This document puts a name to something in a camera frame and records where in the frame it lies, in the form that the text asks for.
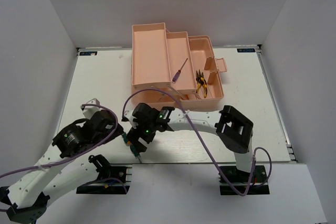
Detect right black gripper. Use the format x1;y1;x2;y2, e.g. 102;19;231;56
126;120;157;154

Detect stubby green orange screwdriver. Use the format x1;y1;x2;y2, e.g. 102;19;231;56
122;134;131;146

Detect stubby green grey screwdriver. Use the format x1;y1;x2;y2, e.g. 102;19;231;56
130;145;142;164

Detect blue red handled screwdriver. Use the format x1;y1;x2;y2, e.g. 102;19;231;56
172;58;188;83

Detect pink plastic toolbox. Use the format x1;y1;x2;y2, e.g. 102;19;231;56
131;23;227;110

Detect yellow long nose pliers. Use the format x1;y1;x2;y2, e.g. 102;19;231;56
196;69;208;98

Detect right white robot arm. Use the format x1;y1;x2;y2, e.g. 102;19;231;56
122;103;256;182

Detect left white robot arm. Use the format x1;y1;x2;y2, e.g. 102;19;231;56
1;109;125;223

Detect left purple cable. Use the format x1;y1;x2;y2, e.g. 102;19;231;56
0;103;129;213

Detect purple cable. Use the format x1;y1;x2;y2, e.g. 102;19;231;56
122;89;272;197
0;103;129;213

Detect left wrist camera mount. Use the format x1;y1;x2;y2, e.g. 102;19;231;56
80;98;100;119

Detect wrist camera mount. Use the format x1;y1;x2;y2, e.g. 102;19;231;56
122;110;138;128
80;98;100;119

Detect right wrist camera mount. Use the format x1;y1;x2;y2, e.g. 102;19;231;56
122;110;138;128

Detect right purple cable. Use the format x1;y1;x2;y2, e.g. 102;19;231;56
122;89;272;197

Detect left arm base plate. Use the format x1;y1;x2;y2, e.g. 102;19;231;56
76;165;132;195

